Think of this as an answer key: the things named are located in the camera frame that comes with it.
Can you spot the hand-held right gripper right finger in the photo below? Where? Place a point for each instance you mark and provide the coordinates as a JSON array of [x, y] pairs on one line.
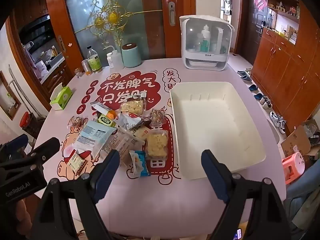
[[215, 173]]

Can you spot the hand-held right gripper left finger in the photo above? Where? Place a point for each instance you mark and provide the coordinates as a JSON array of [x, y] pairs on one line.
[[108, 171]]

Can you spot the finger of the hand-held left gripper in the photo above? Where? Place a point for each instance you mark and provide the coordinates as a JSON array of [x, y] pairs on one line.
[[43, 150], [16, 143]]

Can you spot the white plastic bin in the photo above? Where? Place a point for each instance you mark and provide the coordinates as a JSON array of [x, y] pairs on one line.
[[220, 132]]

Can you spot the green pastry packet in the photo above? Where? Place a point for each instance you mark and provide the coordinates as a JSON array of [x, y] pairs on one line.
[[107, 121]]

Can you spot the small beige snack packet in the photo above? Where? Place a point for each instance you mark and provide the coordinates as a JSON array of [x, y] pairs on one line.
[[77, 162]]

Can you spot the blue snack packet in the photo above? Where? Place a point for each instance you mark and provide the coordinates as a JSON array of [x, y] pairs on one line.
[[140, 163]]

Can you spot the light blue snack bag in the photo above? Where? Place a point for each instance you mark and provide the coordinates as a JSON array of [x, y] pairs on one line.
[[93, 136]]

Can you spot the small brown nut packet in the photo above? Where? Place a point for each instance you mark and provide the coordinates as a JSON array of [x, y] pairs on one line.
[[75, 121]]

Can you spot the beige packet red square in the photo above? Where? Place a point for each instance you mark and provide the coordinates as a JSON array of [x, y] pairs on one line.
[[142, 132]]

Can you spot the red white snack packet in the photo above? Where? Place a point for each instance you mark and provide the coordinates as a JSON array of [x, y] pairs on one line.
[[130, 120]]

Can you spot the green tissue box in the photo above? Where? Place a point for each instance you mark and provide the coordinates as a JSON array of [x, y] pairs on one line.
[[61, 97]]

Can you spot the yellow rice crisp packet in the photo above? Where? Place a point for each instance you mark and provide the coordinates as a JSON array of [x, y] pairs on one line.
[[133, 107], [157, 145]]

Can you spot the grey orange snack packet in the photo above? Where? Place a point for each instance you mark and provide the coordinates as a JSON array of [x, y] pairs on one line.
[[102, 107]]

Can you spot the nut bar clear packet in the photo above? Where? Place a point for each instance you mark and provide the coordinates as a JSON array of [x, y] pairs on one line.
[[158, 117]]

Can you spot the pink plastic stool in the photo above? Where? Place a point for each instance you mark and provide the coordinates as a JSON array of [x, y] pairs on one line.
[[295, 166]]

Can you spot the cardboard box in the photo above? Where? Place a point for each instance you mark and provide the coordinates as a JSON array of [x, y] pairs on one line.
[[297, 140]]

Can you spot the small glass jar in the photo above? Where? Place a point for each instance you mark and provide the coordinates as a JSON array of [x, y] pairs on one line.
[[86, 67]]

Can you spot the row of shoes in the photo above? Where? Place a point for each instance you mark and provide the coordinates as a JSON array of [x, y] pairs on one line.
[[257, 90]]

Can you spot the glass bottle green label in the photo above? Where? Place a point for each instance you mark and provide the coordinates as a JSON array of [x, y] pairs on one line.
[[94, 61]]

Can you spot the small white pill bottle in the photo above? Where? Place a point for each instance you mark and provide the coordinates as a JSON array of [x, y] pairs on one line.
[[110, 60]]

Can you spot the white squeeze bottle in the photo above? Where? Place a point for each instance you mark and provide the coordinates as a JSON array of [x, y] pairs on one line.
[[117, 58]]

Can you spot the mint green canister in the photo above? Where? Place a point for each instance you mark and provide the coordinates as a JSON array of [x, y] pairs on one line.
[[131, 55]]

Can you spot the white sterilizer cabinet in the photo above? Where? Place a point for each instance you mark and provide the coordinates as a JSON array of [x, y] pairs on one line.
[[207, 42]]

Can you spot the glass sliding door gold ornament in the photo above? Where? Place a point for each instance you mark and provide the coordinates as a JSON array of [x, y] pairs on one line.
[[112, 20]]

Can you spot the dark entrance door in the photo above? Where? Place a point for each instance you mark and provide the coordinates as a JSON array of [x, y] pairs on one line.
[[251, 22]]

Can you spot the framed wall picture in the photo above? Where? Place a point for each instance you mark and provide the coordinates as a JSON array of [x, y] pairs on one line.
[[8, 95]]

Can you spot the wooden wall cabinet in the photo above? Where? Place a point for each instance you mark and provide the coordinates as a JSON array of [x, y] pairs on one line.
[[285, 62]]

